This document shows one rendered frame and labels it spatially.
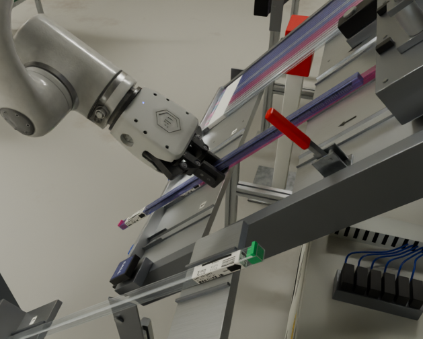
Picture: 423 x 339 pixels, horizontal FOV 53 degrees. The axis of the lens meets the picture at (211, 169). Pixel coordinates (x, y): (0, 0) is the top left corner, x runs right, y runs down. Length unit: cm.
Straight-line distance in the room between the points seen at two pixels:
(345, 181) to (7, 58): 39
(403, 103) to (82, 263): 147
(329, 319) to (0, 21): 72
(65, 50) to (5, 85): 10
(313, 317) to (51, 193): 146
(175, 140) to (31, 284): 126
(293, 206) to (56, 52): 35
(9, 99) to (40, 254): 133
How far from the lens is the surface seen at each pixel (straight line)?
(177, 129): 60
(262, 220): 53
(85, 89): 59
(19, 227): 197
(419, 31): 48
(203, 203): 74
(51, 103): 56
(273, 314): 158
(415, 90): 45
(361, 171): 46
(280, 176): 188
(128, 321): 78
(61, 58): 59
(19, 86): 54
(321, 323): 88
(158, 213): 87
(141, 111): 59
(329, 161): 49
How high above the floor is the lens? 137
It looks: 42 degrees down
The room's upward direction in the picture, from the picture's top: straight up
